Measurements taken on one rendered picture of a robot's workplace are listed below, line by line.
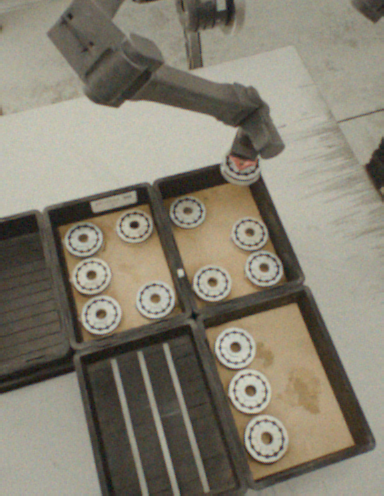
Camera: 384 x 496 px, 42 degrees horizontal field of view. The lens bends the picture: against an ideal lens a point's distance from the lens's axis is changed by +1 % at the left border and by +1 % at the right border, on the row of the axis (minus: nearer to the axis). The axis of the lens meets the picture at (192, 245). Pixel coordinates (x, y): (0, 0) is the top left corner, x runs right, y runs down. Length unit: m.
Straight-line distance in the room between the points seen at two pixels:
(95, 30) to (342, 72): 2.38
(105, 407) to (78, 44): 0.85
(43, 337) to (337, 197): 1.00
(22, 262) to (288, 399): 0.79
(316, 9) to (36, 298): 2.49
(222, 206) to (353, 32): 1.98
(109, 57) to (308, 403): 0.94
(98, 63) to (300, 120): 1.18
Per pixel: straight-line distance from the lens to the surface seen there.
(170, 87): 0.83
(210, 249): 1.40
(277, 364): 1.32
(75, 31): 0.77
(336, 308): 1.54
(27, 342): 1.37
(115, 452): 1.29
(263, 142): 1.06
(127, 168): 1.68
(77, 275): 1.36
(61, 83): 2.89
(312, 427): 1.32
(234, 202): 1.47
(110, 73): 0.74
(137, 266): 1.38
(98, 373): 1.31
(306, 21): 3.24
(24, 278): 1.42
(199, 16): 1.44
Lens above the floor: 2.11
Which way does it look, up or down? 66 degrees down
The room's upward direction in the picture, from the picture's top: 4 degrees clockwise
